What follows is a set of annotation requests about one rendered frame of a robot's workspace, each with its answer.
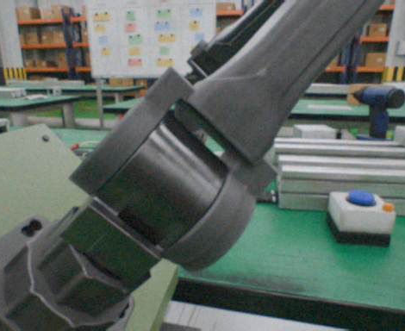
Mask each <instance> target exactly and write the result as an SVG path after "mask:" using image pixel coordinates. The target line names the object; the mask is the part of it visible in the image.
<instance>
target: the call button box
mask: <svg viewBox="0 0 405 331"><path fill-rule="evenodd" d="M348 193H349V192H330V194H329V205H328V211H329V212H327V219H326V221H327V224H328V225H329V227H330V229H331V231H332V234H333V236H334V238H335V240H336V241H337V243H339V244H354V245H363V246H372V247H389V244H390V240H391V234H392V228H393V225H394V221H395V218H396V213H395V212H393V211H392V212H385V211H383V210H382V208H383V204H384V202H383V200H382V199H381V198H379V196H378V195H375V194H373V196H375V202H374V203H355V202H354V201H352V200H350V199H349V198H348Z"/></svg>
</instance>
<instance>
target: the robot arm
mask: <svg viewBox="0 0 405 331"><path fill-rule="evenodd" d="M385 1H386V0H259V1H258V3H256V4H255V5H254V7H252V8H251V9H250V10H249V11H248V12H247V13H246V14H245V15H244V16H243V17H241V18H240V19H239V20H238V21H237V22H236V23H234V24H233V25H232V26H229V27H227V28H224V29H223V30H222V31H221V32H220V33H217V34H216V35H215V36H214V37H213V38H212V40H210V41H209V42H207V41H206V40H204V39H201V41H200V42H199V43H197V45H196V46H195V47H194V49H193V50H191V51H190V55H191V56H190V57H189V58H188V60H186V63H187V64H188V65H189V66H190V68H191V69H192V70H191V71H190V72H186V74H183V75H182V74H180V73H179V71H177V70H176V68H175V67H172V65H170V66H169V67H168V69H167V70H166V71H165V72H164V73H163V74H162V75H161V77H160V78H158V80H157V81H155V82H154V84H153V85H152V86H151V87H150V89H148V90H147V92H146V93H145V94H144V95H143V96H142V97H141V98H140V99H139V100H138V102H137V103H135V105H134V106H133V107H132V108H131V109H130V110H129V111H128V113H127V114H125V116H124V117H122V118H121V120H120V121H119V122H118V123H117V124H116V125H115V126H114V127H113V128H112V129H111V130H110V132H108V133H107V135H105V136H104V138H103V139H102V140H101V141H100V142H99V143H98V144H97V146H96V147H95V148H94V149H93V150H92V151H91V152H90V154H89V155H88V156H87V157H86V158H85V159H84V160H83V162H82V163H81V164H79V167H77V169H76V170H75V171H73V174H72V175H70V177H69V178H68V179H70V181H71V182H73V183H74V184H75V185H76V186H78V187H79V188H80V189H82V190H83V191H84V192H86V193H87V194H88V195H89V196H87V198H86V199H85V200H84V202H83V203H82V204H81V206H73V207H72V208H71V209H70V210H69V211H68V212H67V214H66V215H65V216H64V217H63V218H62V219H61V220H60V219H59V218H56V219H55V220H54V221H53V222H52V223H51V222H50V221H49V220H48V219H47V218H46V217H45V216H43V215H40V214H32V215H28V217H26V218H25V219H23V220H22V221H21V222H18V224H16V225H15V226H14V227H13V228H11V229H10V230H9V231H7V232H5V233H4V234H3V235H0V331H124V329H125V326H126V325H127V323H128V319H129V317H130V316H131V313H132V312H133V310H134V297H132V295H131V293H132V292H134V290H137V288H138V287H140V286H141V285H142V284H144V283H145V282H146V281H147V280H148V279H149V278H151V271H150V270H151V268H153V267H154V266H155V265H157V264H158V263H159V262H160V261H161V258H162V255H163V256H164V257H165V258H167V259H168V260H170V261H171V262H172V264H177V265H180V266H181V267H183V268H184V269H185V270H186V271H187V272H199V271H201V270H204V269H205V268H208V267H209V266H211V265H213V264H214V263H215V262H216V261H219V259H220V258H222V257H223V256H224V255H225V254H226V253H227V252H228V251H230V249H231V247H233V246H234V244H235V243H236V242H237V240H238V239H239V238H240V237H241V235H242V234H243V233H244V232H245V229H246V227H247V226H248V222H249V221H250V220H251V218H252V214H253V211H254V208H255V206H256V199H257V198H258V197H259V195H260V194H261V193H263V191H264V190H265V189H266V187H267V186H269V185H270V184H271V182H272V181H273V180H274V178H275V177H276V176H277V175H278V171H277V168H275V167H274V165H273V164H271V162H270V161H269V160H267V159H266V157H265V155H266V154H267V153H268V152H269V151H270V150H271V148H272V147H273V146H274V141H275V139H276V137H277V134H278V132H279V131H280V129H281V127H282V126H283V125H284V122H285V121H286V120H287V118H288V116H289V114H290V113H291V111H292V110H293V109H294V108H295V106H296V104H297V103H298V101H299V100H300V99H301V98H302V96H303V95H304V93H305V92H306V91H307V90H308V88H309V87H310V86H311V85H312V83H314V82H315V80H316V79H317V78H318V77H319V76H320V75H321V73H322V72H324V71H325V69H326V68H327V67H328V66H329V65H330V64H331V62H332V61H333V60H334V59H335V58H336V56H338V54H339V53H341V50H342V49H344V48H345V46H346V45H347V44H348V42H350V41H351V39H352V38H353V37H354V36H355V35H356V34H357V33H358V31H359V30H360V29H361V28H362V27H363V26H364V25H365V24H366V23H367V21H368V20H370V19H371V17H372V16H373V15H374V13H376V12H377V10H378V9H379V8H380V6H382V5H383V3H384V2H385ZM191 61H193V62H194V64H196V65H197V67H199V68H200V69H201V71H203V72H204V74H206V75H207V76H208V77H206V76H205V75H204V74H203V73H202V72H201V71H200V70H199V69H198V68H197V67H196V66H195V65H194V64H193V63H192V62H191ZM173 104H175V116H174V115H173V114H172V113H171V112H170V111H169V110H168V109H170V108H171V106H173ZM208 136H209V137H210V138H211V139H213V140H214V141H215V142H216V143H217V144H218V145H219V146H220V147H221V148H222V149H223V150H224V152H223V154H222V155H221V156H220V157H217V156H216V155H215V153H213V152H212V150H211V149H209V148H208V147H207V146H205V142H206V141H207V139H208Z"/></svg>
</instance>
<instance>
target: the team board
mask: <svg viewBox="0 0 405 331"><path fill-rule="evenodd" d="M84 1H85V8H86V15H87V16H86V22H87V29H88V36H89V51H90V64H91V77H92V78H95V79H96V84H97V106H98V113H99V121H100V131H104V123H103V119H104V115H103V100H102V92H101V78H160V77H161V75H162V74H163V73H164V72H165V71H166V70H167V69H168V67H169V66H170V65H172V67H175V68H176V70H177V71H179V73H180V74H182V75H183V74H186V72H190V71H191V70H192V69H191V68H190V66H189V65H188V64H187V63H186V60H188V58H189V57H190V56H191V55H190V51H191V50H193V49H194V47H195V46H196V45H197V43H199V42H200V41H201V39H204V40H206V41H207V42H209V41H210V40H212V38H213V37H214V36H215V24H216V0H84Z"/></svg>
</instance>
